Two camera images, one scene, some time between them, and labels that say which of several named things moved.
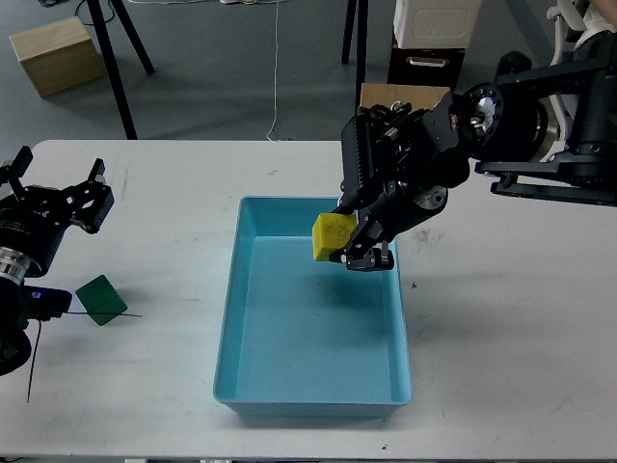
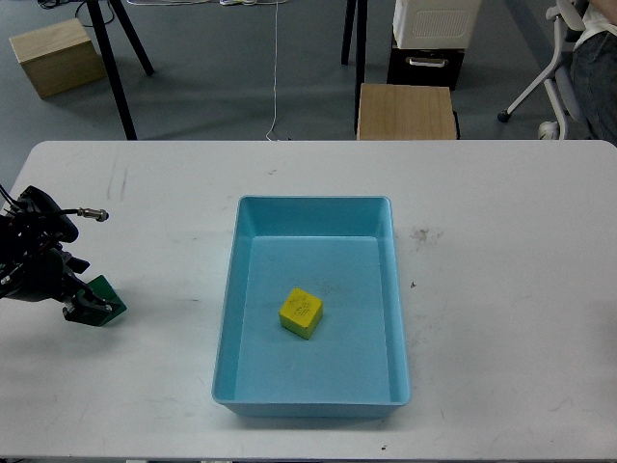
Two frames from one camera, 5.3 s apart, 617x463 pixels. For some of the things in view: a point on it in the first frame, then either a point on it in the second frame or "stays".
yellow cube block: (331, 232) to (301, 313)
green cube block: (98, 295) stays
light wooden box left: (60, 57) stays
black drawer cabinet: (436, 68) stays
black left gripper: (34, 218) to (48, 273)
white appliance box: (436, 23) stays
